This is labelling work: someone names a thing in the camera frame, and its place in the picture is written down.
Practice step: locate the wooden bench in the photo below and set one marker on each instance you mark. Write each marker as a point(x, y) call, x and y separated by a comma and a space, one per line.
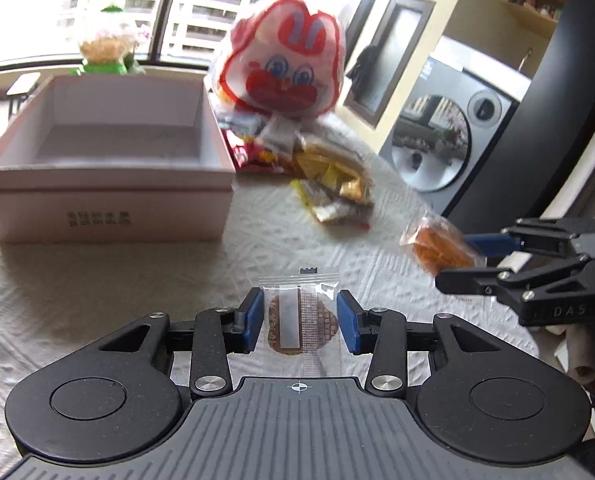
point(22, 87)

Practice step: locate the black window frame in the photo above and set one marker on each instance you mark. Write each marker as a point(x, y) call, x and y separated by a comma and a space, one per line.
point(166, 10)

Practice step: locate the clear waffle cookie packet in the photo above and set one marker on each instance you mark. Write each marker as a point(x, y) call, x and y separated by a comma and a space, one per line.
point(297, 320)

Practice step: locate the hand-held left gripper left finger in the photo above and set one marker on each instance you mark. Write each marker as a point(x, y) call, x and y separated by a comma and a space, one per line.
point(250, 321)

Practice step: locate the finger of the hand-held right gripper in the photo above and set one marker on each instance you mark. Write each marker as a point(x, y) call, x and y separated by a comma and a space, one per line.
point(470, 282)
point(492, 244)

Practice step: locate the red white rabbit bag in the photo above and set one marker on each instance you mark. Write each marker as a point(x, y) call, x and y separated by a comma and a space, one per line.
point(277, 60)

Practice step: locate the pink cardboard box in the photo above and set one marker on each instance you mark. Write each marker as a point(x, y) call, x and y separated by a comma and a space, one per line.
point(102, 200)

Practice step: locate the wooden wall shelf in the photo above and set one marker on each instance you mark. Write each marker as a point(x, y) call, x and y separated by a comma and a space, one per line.
point(532, 5)

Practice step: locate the orange cracker packet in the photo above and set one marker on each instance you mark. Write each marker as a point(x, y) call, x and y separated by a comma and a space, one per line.
point(437, 246)

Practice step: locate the green lidded snack jar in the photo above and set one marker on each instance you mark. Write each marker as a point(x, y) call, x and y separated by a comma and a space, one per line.
point(104, 45)

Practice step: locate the dark framed glass door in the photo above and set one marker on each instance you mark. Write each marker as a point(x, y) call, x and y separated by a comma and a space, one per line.
point(392, 60)

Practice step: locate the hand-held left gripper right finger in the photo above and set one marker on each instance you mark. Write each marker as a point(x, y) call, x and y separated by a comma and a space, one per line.
point(347, 325)

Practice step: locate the grey washing machine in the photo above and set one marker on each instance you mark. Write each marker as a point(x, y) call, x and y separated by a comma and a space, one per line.
point(477, 110)

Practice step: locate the dark hanging cloth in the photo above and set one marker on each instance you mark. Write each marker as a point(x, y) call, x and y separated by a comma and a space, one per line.
point(365, 70)

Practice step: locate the pile of snack packets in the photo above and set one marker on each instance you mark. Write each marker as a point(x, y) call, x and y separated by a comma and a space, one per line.
point(327, 175)

